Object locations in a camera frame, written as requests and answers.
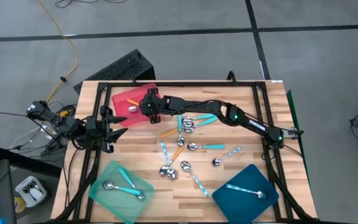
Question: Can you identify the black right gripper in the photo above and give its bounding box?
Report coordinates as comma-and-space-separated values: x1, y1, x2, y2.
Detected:
139, 88, 167, 124

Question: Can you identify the teal translucent plastic bin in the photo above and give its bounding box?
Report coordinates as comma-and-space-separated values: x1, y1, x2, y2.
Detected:
88, 160, 155, 224

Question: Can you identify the yellow tape roll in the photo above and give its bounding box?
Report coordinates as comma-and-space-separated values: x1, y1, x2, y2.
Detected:
13, 197, 27, 214

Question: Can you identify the black floor cable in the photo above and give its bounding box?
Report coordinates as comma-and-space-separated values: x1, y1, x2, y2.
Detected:
54, 0, 129, 9

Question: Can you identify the blue plastic bin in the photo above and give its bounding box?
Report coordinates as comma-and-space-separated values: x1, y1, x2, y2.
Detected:
211, 164, 280, 224

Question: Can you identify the white parts box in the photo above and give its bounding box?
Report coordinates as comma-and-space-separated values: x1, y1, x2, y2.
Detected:
14, 175, 48, 208

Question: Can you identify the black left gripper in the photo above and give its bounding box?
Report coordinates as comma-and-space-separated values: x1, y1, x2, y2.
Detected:
85, 105, 129, 153

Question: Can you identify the yellow cable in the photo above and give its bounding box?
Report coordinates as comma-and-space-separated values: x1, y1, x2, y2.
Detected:
37, 0, 79, 105

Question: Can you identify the pink translucent plastic bin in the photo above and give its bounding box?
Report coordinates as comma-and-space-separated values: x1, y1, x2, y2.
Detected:
111, 82, 167, 128

